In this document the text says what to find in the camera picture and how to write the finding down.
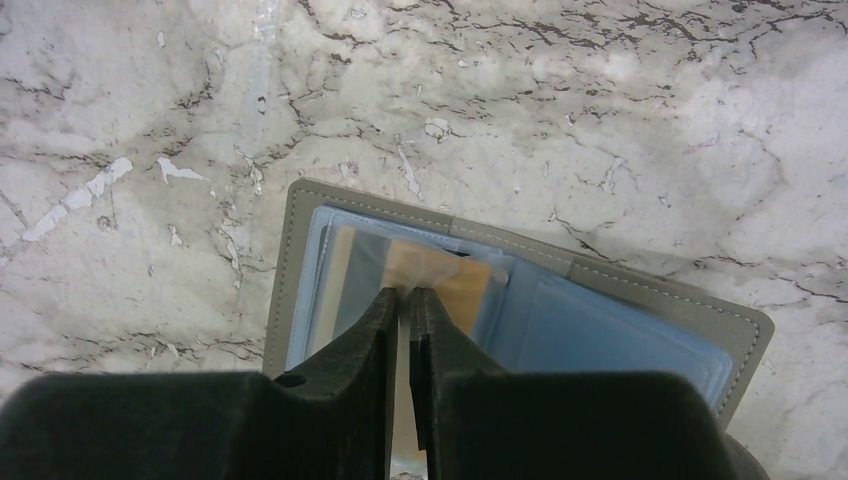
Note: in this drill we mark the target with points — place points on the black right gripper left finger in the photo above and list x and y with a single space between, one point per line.
328 418

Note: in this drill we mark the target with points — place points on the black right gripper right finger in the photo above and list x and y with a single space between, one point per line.
476 420

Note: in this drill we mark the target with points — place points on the grey card holder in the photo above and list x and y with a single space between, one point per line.
545 310

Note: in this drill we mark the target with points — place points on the orange card from holder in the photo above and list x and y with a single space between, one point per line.
460 282

